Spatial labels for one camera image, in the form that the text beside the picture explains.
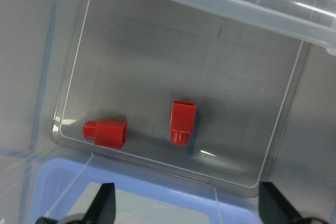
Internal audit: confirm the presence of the blue plastic tray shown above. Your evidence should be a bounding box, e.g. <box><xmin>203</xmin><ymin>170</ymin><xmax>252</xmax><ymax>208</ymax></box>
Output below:
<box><xmin>28</xmin><ymin>158</ymin><xmax>260</xmax><ymax>223</ymax></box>

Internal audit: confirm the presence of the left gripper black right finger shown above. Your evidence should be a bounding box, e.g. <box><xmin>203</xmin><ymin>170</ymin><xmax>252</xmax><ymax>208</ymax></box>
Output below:
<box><xmin>258</xmin><ymin>182</ymin><xmax>325</xmax><ymax>224</ymax></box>

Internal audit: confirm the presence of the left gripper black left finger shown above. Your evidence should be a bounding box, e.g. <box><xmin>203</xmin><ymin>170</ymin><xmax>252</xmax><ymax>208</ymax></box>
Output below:
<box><xmin>36</xmin><ymin>183</ymin><xmax>116</xmax><ymax>223</ymax></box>

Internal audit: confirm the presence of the red block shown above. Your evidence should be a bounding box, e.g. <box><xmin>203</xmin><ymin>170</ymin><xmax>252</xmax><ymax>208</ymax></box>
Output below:
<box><xmin>170</xmin><ymin>101</ymin><xmax>197</xmax><ymax>146</ymax></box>
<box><xmin>82</xmin><ymin>119</ymin><xmax>128</xmax><ymax>149</ymax></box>

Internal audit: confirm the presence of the clear plastic storage box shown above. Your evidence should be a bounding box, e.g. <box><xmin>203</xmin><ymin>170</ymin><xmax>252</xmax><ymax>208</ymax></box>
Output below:
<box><xmin>1</xmin><ymin>0</ymin><xmax>335</xmax><ymax>223</ymax></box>

